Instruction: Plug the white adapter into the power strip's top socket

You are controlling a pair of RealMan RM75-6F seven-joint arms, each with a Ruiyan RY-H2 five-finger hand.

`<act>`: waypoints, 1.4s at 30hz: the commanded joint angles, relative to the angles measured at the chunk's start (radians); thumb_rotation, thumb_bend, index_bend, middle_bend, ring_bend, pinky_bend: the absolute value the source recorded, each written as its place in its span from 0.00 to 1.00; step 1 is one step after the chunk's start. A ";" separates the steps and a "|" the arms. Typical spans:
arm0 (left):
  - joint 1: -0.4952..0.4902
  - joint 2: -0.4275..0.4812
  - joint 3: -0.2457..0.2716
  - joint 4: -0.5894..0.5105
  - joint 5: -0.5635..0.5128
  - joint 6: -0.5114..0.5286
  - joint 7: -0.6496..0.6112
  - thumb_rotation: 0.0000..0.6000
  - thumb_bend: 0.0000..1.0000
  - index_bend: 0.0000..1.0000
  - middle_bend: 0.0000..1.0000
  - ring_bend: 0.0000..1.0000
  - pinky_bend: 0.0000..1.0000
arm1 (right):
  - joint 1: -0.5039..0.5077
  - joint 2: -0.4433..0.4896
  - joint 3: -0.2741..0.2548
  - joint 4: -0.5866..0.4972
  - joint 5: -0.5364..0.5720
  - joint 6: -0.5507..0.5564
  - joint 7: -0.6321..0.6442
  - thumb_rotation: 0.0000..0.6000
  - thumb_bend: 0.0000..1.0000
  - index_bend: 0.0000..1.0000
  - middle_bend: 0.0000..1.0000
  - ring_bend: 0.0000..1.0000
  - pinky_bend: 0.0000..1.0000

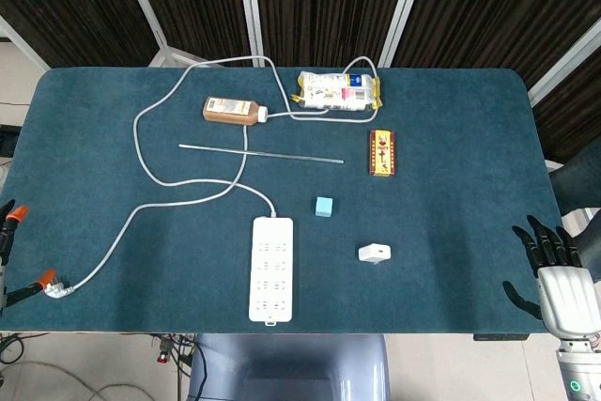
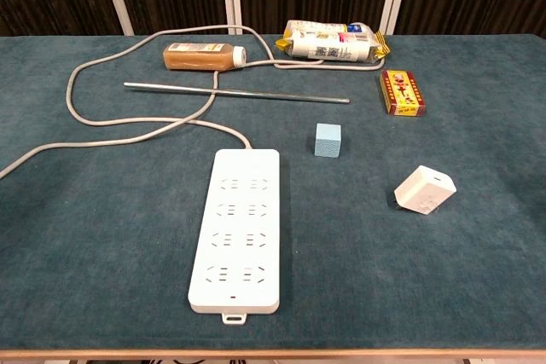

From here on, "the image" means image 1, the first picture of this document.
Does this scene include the tangled floor cables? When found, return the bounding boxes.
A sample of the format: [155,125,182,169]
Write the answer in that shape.
[149,332,208,401]

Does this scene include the brown drink bottle white cap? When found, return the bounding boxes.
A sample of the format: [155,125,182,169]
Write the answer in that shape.
[202,96,270,127]

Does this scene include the gray floor cable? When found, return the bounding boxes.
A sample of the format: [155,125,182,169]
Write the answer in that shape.
[0,332,123,401]

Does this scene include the black table control panel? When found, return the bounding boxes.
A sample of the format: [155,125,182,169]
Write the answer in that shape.
[472,332,528,342]

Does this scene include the light blue cube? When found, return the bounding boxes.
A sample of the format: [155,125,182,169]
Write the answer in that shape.
[313,195,335,218]

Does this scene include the red yellow printed box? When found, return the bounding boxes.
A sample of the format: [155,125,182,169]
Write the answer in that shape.
[367,129,398,177]

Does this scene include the white plug adapter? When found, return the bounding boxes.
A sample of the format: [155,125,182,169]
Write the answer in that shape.
[358,242,393,265]

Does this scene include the gray power strip cable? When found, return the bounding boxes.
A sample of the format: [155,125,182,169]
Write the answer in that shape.
[44,55,380,300]

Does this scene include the white power strip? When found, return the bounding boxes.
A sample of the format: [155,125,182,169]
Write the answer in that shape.
[247,216,296,327]

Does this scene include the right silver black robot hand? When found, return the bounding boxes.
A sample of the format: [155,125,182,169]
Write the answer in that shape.
[501,215,593,340]

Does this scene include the teal table cloth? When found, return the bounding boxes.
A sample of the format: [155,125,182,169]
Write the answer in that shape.
[0,66,564,334]

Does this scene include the black orange spring clamp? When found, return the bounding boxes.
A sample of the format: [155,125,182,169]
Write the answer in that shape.
[5,205,30,233]
[4,268,60,306]

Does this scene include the white yellow snack package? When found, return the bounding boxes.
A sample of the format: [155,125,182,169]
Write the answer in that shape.
[290,70,384,112]

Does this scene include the thin metal rod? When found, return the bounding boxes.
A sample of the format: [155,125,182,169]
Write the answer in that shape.
[177,143,345,165]

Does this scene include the blue-gray robot torso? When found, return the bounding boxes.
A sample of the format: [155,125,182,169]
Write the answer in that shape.
[187,332,391,401]

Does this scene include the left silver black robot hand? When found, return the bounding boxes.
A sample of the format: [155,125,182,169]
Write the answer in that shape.
[0,198,15,316]

